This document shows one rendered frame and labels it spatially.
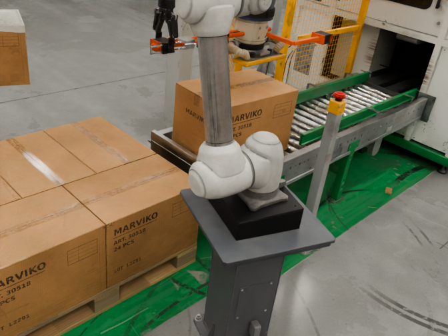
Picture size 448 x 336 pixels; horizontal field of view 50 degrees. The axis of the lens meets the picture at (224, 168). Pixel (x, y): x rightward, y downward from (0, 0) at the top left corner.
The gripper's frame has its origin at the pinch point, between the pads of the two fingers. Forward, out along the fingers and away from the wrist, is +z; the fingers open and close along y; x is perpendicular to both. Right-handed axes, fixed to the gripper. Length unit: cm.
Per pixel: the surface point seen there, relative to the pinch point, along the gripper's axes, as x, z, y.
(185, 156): -24, 69, 6
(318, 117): -153, 75, 4
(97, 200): 36, 73, 1
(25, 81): 8, 63, 135
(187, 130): -29, 56, 11
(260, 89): -67, 32, -6
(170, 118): -94, 102, 104
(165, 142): -24, 68, 24
